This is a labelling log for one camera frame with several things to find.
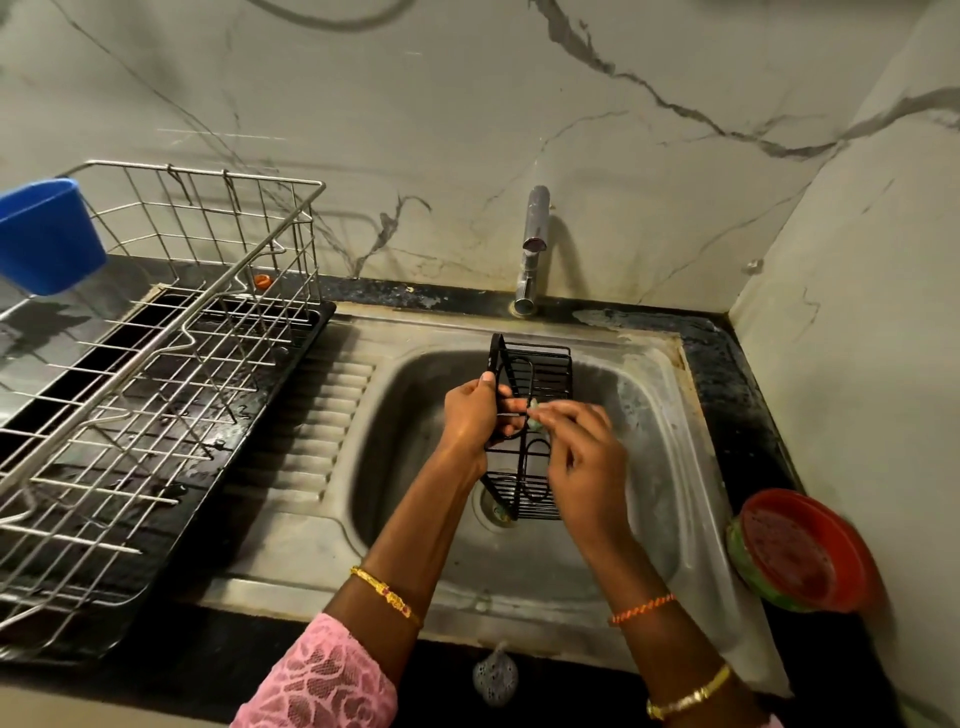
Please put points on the person's left hand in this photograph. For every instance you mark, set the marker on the person's left hand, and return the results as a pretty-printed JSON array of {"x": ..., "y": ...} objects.
[{"x": 469, "y": 420}]

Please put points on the person's right hand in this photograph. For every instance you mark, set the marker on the person's right hand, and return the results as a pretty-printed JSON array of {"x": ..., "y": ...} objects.
[{"x": 592, "y": 480}]

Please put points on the person's right thumb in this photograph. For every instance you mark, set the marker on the person's right thumb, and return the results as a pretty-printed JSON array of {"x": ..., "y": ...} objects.
[{"x": 559, "y": 459}]

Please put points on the person's left thumb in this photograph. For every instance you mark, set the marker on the person's left thumb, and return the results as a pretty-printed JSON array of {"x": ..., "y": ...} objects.
[{"x": 489, "y": 388}]

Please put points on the small green scrub pad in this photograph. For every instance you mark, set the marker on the small green scrub pad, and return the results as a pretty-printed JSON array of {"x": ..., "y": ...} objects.
[{"x": 534, "y": 417}]

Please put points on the person's right forearm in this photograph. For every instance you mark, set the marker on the person's right forearm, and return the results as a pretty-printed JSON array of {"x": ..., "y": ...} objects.
[{"x": 667, "y": 645}]

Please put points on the person's left forearm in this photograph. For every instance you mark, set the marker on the person's left forearm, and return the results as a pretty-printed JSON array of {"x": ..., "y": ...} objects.
[{"x": 420, "y": 540}]

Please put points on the stainless steel sink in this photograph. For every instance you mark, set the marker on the stainless steel sink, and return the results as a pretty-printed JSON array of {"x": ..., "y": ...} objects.
[{"x": 420, "y": 420}]

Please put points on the sink drain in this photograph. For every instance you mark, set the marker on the sink drain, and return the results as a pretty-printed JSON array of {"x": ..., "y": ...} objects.
[{"x": 496, "y": 511}]

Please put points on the chrome sink faucet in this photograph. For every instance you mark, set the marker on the chrome sink faucet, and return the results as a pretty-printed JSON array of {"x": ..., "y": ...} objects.
[{"x": 532, "y": 247}]

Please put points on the gold bangle with pink beads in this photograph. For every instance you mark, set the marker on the gold bangle with pink beads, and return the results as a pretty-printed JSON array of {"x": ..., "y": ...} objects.
[{"x": 386, "y": 595}]

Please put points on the green plastic dish base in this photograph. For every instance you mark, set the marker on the green plastic dish base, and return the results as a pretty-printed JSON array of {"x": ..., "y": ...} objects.
[{"x": 750, "y": 574}]

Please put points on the grey round sink strainer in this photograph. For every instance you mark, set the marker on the grey round sink strainer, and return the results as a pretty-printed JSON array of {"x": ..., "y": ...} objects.
[{"x": 495, "y": 676}]

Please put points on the black drip tray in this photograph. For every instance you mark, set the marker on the black drip tray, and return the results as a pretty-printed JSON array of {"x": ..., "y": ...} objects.
[{"x": 247, "y": 420}]

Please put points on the small orange cap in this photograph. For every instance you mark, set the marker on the small orange cap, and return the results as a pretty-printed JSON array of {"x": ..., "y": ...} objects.
[{"x": 262, "y": 282}]

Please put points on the red perforated soap dish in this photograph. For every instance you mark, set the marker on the red perforated soap dish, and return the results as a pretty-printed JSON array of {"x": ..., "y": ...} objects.
[{"x": 806, "y": 551}]

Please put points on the plain gold bangle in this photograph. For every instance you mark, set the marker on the plain gold bangle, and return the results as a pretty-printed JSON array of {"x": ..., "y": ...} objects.
[{"x": 690, "y": 697}]

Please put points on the pink lace sleeve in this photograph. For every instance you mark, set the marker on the pink lace sleeve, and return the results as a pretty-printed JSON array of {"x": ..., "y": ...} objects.
[{"x": 322, "y": 682}]

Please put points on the blue plastic cutlery cup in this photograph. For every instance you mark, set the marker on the blue plastic cutlery cup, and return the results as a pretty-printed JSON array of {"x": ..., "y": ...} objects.
[{"x": 45, "y": 236}]

